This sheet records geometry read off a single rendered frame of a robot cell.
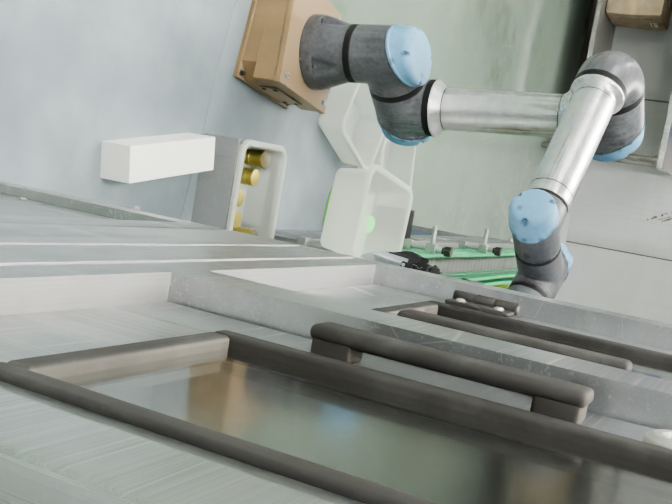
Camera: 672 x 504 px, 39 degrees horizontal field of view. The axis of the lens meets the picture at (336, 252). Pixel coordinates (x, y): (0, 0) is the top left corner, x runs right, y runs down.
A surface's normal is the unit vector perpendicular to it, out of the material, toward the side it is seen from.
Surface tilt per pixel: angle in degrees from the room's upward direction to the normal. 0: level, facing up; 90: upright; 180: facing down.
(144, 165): 0
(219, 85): 0
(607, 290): 90
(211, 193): 90
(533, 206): 91
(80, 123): 0
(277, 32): 90
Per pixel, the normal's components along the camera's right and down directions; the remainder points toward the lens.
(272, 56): -0.40, -0.15
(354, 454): 0.17, -0.98
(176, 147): 0.88, 0.19
